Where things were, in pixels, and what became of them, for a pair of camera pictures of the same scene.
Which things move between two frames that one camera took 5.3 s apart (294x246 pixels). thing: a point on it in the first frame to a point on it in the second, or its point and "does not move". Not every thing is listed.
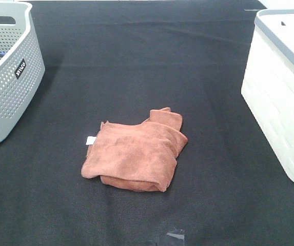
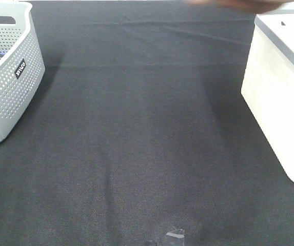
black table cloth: (119, 61) does not move
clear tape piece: (179, 236) does not move
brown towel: (141, 157) to (258, 6)
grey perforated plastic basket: (13, 69) does not move
